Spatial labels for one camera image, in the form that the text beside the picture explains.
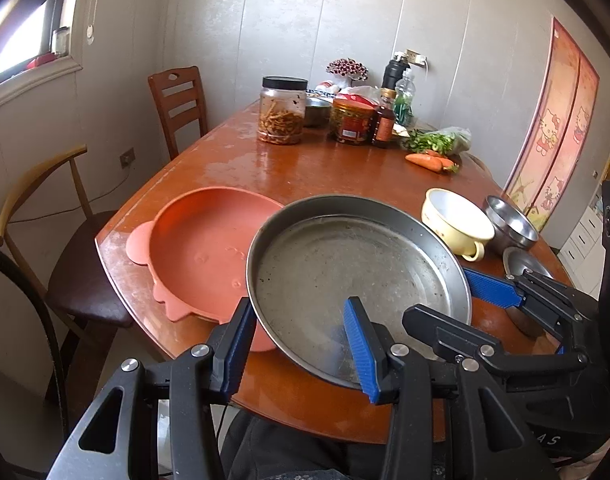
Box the large steel bowl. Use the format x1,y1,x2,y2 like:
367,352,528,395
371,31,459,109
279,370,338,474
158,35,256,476
501,246,557,338

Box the deep steel bowl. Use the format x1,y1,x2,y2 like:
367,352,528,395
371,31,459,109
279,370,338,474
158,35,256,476
483,195,539,255

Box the yellow bowl with handle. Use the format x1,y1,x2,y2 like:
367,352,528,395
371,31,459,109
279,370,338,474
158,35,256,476
421,188,495,262

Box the orange pig-shaped plate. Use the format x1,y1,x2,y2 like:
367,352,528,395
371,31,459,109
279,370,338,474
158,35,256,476
126,186,282,325

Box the steel round pan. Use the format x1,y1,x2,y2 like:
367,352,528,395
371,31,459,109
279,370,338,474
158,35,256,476
247,195,472,389

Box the white shelf cabinet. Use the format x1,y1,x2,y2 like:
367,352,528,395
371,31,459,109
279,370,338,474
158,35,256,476
558,154,610,299

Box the carrot rear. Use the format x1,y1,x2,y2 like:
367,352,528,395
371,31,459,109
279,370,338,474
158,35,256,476
424,150,460,174

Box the carrot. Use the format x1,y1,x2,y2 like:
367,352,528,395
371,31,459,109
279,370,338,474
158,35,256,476
405,153,444,174
424,150,460,174

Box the carrot front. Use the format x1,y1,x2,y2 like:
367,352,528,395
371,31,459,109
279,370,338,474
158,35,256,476
405,153,444,174

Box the bag of green vegetables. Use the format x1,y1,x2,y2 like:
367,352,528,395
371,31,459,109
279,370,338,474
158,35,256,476
401,127,472,155

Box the curved light wood chair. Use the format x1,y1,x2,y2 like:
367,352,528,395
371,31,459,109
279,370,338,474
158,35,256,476
0,144,134,331

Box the pink hello kitty door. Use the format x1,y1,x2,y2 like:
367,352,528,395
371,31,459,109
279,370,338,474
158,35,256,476
506,20,600,230

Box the dark sauce bottle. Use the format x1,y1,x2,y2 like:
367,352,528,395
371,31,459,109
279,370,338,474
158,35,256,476
371,88,396,148

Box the clear plastic water bottle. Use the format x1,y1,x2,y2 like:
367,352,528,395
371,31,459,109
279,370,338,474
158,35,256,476
393,68,416,127

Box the red chili sauce jar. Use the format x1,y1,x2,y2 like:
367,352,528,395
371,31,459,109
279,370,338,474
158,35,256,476
330,99,375,145

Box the red tissue pack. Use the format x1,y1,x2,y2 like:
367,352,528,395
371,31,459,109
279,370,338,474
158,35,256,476
313,79,380,105

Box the clear jar black lid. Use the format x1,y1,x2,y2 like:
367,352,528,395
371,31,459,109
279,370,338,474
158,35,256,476
257,76,308,145

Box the small steel basin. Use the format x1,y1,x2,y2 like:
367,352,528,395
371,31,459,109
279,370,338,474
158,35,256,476
304,96,332,128

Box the black thermos flask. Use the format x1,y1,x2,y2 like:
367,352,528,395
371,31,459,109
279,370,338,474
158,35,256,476
381,52,410,90

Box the brown wooden slat chair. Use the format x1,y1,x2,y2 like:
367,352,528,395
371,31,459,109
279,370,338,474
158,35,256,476
148,66,209,160

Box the dried flower bouquet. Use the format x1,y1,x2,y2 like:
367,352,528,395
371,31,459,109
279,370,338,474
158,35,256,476
326,58,369,81

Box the window with sill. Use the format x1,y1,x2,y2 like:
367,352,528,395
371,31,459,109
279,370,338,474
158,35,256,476
0,0,82,107

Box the low wall outlet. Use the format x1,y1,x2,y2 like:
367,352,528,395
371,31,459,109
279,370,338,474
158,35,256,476
120,148,136,169

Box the wall power socket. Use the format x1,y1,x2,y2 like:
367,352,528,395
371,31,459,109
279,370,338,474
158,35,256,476
405,49,429,68

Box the black camera cable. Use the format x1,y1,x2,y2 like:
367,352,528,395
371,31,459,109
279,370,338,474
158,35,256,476
0,240,69,436

